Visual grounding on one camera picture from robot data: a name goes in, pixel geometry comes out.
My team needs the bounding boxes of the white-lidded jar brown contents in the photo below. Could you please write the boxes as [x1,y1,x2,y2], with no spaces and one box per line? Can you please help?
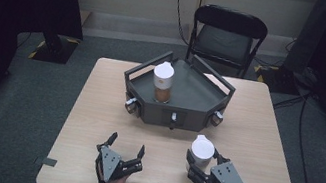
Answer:
[147,59,178,105]

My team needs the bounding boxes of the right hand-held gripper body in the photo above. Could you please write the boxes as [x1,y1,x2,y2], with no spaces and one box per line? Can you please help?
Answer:
[185,153,257,183]

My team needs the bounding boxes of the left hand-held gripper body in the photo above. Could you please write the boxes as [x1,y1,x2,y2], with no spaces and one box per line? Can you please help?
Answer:
[91,142,146,183]

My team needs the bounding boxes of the grey tape piece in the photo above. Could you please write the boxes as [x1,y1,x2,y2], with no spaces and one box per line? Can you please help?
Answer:
[35,155,59,169]

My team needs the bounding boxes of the black stand base striped tape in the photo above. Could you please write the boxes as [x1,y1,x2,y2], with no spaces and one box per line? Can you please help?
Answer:
[250,61,305,97]
[27,29,82,68]

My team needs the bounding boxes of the dark grey corner tray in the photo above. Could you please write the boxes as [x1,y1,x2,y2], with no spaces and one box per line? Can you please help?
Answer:
[115,43,241,140]

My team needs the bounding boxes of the black folding chair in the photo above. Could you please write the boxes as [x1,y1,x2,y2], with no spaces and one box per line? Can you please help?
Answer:
[183,1,272,83]

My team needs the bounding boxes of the black socket cable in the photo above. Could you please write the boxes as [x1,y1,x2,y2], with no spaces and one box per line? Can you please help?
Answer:
[164,0,198,46]

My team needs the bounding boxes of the white-lidded jar pale contents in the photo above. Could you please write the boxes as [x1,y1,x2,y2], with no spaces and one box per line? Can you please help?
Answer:
[186,132,219,176]

